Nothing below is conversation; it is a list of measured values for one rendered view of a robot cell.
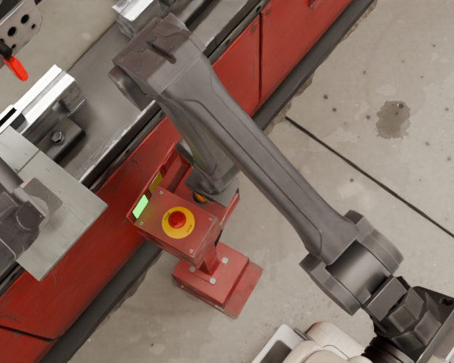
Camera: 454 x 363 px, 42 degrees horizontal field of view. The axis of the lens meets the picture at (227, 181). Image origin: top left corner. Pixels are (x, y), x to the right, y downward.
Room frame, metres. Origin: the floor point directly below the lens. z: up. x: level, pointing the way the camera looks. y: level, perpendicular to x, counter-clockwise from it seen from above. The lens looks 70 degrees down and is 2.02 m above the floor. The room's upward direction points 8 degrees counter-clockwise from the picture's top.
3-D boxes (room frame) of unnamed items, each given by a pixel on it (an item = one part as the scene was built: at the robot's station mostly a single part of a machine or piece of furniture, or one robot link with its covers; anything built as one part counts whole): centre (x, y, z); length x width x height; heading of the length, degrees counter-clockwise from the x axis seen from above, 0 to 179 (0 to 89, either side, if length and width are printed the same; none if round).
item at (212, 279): (0.42, 0.10, 0.13); 0.10 x 0.10 x 0.01; 52
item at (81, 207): (0.40, 0.38, 1.00); 0.26 x 0.18 x 0.01; 43
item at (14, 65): (0.57, 0.32, 1.20); 0.04 x 0.02 x 0.10; 43
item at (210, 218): (0.42, 0.10, 0.75); 0.20 x 0.16 x 0.18; 142
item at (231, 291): (0.40, 0.07, 0.06); 0.25 x 0.20 x 0.12; 52
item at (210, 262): (0.42, 0.10, 0.39); 0.05 x 0.05 x 0.54; 52
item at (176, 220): (0.38, 0.12, 0.79); 0.04 x 0.04 x 0.04
